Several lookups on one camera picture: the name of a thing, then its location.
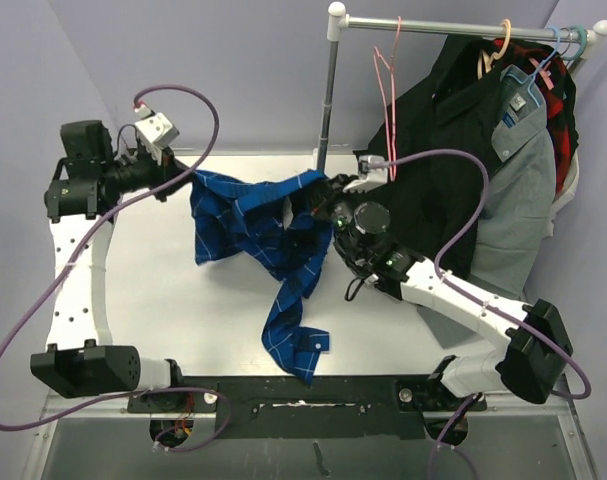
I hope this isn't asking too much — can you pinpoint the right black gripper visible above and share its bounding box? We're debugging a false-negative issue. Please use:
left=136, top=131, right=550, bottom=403
left=304, top=174, right=367, bottom=263

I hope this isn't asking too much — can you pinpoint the blue plaid shirt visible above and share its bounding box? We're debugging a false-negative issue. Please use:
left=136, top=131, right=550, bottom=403
left=190, top=170, right=333, bottom=384

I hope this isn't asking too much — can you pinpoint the pink wire hanger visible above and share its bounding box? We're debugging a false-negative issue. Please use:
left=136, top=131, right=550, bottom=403
left=373, top=17, right=402, bottom=181

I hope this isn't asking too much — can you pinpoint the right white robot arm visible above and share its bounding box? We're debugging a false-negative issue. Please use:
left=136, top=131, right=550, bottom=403
left=305, top=175, right=573, bottom=409

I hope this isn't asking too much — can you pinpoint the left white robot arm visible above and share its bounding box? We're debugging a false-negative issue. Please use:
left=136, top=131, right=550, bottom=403
left=30, top=113, right=187, bottom=411

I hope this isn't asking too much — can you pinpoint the black hanging shirt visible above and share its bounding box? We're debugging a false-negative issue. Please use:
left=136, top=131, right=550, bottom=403
left=361, top=35, right=501, bottom=258

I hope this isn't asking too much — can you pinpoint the grey hanging shirt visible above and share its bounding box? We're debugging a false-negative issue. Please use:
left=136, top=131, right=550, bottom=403
left=465, top=65, right=556, bottom=299

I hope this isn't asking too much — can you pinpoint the beige hanger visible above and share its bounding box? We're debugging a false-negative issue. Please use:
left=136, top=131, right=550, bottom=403
left=475, top=18, right=513, bottom=80

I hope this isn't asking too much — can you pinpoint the blue hanger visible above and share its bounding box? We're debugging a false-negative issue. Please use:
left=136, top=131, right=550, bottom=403
left=504, top=39, right=567, bottom=116

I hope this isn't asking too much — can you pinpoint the red plaid hanging shirt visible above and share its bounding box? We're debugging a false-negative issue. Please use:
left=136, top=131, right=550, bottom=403
left=502, top=40, right=579, bottom=193

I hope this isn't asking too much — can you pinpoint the teal hanger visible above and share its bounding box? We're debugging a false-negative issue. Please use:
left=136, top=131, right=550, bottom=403
left=561, top=25, right=588, bottom=62

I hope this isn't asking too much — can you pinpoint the metal clothes rack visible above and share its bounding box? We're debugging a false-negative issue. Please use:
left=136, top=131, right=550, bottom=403
left=315, top=1, right=607, bottom=171

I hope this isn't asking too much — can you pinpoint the white hanging garment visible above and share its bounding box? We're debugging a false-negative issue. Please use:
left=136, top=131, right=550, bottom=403
left=546, top=152, right=580, bottom=237

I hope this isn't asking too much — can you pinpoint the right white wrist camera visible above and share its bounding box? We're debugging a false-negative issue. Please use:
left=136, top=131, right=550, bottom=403
left=342, top=154, right=389, bottom=194

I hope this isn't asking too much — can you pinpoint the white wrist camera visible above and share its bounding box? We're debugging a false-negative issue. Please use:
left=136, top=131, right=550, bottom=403
left=342, top=154, right=389, bottom=194
left=133, top=103, right=179, bottom=164

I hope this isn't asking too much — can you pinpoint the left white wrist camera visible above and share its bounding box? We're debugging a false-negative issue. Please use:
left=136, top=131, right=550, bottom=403
left=133, top=103, right=179, bottom=164

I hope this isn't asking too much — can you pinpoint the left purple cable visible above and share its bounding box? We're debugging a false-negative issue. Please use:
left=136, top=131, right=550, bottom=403
left=0, top=84, right=232, bottom=454

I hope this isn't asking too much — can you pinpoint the purple cable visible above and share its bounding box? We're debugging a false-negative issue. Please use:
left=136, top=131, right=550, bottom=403
left=0, top=84, right=232, bottom=454
left=367, top=148, right=593, bottom=480

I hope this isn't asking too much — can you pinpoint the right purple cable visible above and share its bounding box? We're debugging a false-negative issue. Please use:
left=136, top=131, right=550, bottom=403
left=367, top=148, right=593, bottom=480

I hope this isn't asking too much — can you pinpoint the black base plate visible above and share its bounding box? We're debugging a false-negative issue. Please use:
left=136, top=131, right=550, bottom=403
left=127, top=374, right=488, bottom=442

